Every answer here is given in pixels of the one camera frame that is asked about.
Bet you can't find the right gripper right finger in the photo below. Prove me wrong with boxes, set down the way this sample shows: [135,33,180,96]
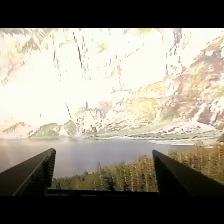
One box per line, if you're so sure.
[152,149,224,197]

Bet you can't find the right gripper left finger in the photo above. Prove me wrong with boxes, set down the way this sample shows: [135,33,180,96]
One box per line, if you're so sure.
[0,147,57,197]

